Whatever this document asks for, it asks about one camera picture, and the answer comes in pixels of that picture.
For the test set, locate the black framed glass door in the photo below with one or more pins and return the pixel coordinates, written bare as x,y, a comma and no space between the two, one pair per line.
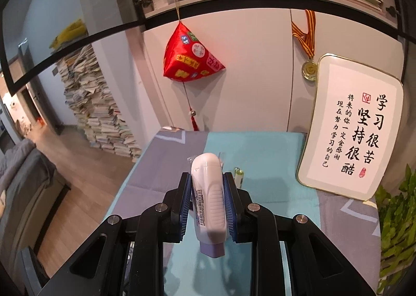
65,7

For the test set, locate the grey sofa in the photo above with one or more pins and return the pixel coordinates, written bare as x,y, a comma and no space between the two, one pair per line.
22,185

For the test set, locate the green white marker pen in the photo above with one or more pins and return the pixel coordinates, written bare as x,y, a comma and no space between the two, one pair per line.
239,177

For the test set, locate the tall book and paper pile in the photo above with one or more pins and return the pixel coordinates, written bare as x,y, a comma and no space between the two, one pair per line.
97,114

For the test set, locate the white lavender correction tape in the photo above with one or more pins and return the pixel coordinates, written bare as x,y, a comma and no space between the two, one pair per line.
209,198

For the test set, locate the teal grey tablecloth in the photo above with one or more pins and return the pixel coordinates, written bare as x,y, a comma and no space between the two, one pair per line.
269,159

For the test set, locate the gold medal with striped ribbon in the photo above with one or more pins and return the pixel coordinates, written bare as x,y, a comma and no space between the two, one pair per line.
308,68

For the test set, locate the white cabinet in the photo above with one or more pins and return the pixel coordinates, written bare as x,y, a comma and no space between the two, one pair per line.
253,65

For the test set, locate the red fabric hanging ornament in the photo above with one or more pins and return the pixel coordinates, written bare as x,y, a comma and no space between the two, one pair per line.
188,55

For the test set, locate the gold framed calligraphy sign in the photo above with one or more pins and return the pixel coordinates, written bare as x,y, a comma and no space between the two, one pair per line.
351,127

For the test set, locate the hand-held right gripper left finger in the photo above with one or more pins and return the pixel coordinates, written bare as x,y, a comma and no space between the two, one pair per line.
185,205

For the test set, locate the green leafy plant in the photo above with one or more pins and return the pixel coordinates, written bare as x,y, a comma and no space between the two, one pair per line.
398,227

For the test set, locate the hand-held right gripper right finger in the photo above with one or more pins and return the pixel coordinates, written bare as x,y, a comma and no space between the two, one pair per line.
229,208

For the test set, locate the yellow bag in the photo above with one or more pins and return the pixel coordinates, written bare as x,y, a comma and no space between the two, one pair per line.
70,34

